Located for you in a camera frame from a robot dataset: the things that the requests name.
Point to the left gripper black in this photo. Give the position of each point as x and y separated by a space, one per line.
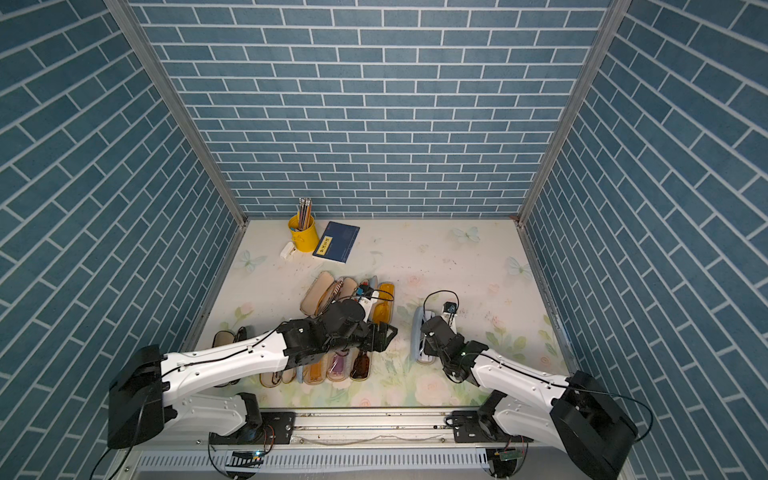
378 345

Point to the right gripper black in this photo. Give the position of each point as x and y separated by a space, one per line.
428 347

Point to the blue case white glasses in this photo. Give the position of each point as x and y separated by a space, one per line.
418 339

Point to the blue case yellow glasses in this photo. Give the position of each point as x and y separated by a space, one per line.
382 311

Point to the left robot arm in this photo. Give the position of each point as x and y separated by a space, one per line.
154 392

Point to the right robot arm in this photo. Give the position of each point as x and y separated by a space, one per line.
573 414

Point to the beige case striped glasses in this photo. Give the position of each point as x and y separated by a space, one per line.
324 290

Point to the beige case purple glasses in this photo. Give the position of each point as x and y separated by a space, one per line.
338 366

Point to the plaid case red glasses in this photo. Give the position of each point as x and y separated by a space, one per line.
347 290

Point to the blue case orange glasses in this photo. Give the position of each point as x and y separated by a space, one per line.
315 373

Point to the beige case black glasses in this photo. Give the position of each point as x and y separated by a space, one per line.
227 337

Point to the dark blue book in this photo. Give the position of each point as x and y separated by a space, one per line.
336 242

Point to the yellow pen cup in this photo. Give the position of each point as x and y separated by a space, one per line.
305 240

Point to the white eraser sharpener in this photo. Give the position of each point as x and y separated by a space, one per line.
288 250

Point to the pencils in cup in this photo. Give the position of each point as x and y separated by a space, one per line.
304 213

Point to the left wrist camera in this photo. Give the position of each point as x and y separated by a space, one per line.
367 298

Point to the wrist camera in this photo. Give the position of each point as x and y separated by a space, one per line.
449 313
367 298

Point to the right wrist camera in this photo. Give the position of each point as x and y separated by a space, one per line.
449 313

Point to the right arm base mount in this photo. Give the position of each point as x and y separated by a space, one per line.
476 427

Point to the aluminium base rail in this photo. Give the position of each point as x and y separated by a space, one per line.
327 441

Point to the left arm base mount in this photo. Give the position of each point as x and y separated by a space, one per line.
276 428

